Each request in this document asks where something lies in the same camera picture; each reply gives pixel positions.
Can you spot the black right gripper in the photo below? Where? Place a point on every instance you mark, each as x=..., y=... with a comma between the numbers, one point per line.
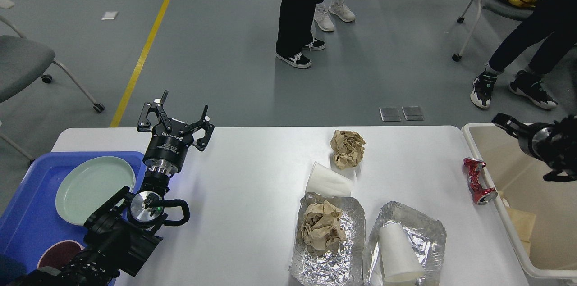
x=528, y=135

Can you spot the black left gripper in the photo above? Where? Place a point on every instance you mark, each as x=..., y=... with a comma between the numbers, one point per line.
x=165, y=149

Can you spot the brown paper bag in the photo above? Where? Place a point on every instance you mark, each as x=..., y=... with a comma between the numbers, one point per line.
x=523, y=223

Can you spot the green plate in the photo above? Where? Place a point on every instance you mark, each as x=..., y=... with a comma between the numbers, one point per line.
x=90, y=185

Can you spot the brown paper ball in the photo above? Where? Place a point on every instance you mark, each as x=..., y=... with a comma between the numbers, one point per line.
x=348, y=149

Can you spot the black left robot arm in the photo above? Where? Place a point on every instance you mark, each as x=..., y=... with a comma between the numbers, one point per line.
x=121, y=232

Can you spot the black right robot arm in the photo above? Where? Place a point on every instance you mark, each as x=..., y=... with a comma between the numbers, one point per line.
x=554, y=144

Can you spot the beige plastic bin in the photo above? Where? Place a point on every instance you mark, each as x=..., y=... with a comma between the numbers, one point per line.
x=539, y=216

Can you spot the red foil wrapper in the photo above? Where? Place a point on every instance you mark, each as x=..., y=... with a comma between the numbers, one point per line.
x=480, y=195

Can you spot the person in dark jeans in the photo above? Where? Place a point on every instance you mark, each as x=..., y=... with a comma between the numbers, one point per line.
x=553, y=24

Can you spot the grey chair left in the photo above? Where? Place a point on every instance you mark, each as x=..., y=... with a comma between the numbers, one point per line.
x=22, y=61

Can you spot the blue plastic tray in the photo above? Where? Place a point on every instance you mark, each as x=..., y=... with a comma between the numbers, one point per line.
x=30, y=223

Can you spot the crumpled brown paper on foil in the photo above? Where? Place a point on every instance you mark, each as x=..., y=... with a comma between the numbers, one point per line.
x=321, y=227

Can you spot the person in black trousers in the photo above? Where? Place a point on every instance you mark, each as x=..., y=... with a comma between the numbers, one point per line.
x=294, y=33

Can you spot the aluminium foil sheet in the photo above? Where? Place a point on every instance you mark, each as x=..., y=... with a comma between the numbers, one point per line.
x=341, y=266

